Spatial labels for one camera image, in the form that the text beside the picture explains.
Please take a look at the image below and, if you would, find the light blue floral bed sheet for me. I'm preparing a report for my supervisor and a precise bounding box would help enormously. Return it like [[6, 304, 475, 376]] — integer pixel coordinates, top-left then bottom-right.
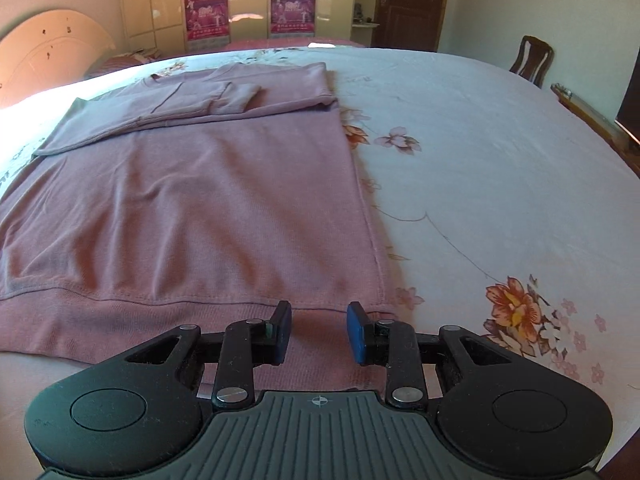
[[0, 45, 640, 466]]

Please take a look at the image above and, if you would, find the pink long-sleeved sweater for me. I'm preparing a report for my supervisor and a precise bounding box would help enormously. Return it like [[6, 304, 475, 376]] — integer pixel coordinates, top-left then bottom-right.
[[0, 61, 402, 394]]

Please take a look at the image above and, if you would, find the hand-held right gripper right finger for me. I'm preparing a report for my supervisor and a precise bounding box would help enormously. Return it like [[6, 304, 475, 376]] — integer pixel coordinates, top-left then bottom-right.
[[346, 301, 517, 409]]

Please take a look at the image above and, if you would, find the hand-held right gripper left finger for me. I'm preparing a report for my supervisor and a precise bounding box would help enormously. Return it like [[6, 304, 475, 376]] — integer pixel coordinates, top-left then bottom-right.
[[125, 301, 293, 411]]

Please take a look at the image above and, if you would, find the cream wooden headboard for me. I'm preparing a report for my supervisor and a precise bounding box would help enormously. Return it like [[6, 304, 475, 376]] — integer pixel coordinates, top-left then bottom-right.
[[0, 8, 117, 111]]

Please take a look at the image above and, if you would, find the dark wooden door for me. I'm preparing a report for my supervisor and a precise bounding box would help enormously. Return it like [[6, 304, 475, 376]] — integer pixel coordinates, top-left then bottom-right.
[[372, 0, 454, 54]]

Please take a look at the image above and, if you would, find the dark wooden chair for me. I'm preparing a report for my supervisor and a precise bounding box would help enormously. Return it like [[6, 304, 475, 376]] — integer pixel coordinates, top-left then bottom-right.
[[509, 35, 555, 90]]

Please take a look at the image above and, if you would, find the cream wardrobe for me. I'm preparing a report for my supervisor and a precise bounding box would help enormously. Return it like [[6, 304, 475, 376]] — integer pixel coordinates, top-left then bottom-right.
[[117, 0, 359, 54]]

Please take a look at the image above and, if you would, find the pink wall poster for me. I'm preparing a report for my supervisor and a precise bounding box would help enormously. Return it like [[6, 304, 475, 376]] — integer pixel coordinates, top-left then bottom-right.
[[270, 0, 315, 29], [183, 0, 230, 41]]

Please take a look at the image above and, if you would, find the pink checked bed sheet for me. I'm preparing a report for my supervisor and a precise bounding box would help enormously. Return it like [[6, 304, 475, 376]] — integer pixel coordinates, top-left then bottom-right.
[[220, 36, 367, 52]]

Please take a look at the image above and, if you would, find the striped pillow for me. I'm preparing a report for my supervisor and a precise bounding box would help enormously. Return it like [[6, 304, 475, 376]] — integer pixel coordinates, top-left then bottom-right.
[[87, 47, 166, 80]]

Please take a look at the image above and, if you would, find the white corner shelf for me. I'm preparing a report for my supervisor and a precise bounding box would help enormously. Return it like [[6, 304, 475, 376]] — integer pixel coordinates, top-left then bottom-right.
[[351, 0, 383, 46]]

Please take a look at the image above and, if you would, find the wooden bed footboard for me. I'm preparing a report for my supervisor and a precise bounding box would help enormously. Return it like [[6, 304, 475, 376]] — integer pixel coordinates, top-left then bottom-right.
[[550, 84, 640, 163]]

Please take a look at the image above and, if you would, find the dark flat panel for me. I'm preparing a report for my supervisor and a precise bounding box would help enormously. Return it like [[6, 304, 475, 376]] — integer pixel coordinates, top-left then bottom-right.
[[616, 42, 640, 142]]

